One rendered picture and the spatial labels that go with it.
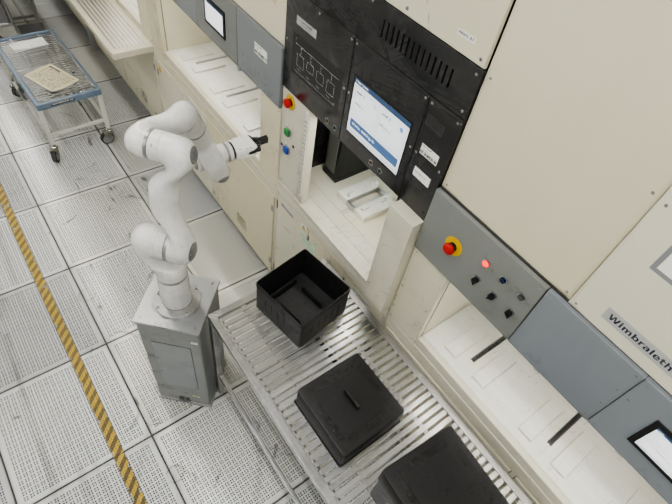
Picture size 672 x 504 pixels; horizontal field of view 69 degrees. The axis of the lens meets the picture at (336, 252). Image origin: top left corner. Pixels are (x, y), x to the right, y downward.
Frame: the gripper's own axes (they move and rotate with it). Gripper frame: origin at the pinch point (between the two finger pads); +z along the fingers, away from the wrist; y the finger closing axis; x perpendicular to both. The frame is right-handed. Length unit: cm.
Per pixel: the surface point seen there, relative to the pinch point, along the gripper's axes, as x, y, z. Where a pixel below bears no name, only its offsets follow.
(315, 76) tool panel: 35.9, 15.5, 12.2
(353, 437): -34, 116, -33
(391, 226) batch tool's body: 12, 74, 7
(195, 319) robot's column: -44, 39, -55
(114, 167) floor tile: -120, -150, -32
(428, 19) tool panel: 78, 60, 13
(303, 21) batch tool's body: 52, 5, 12
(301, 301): -43, 55, -13
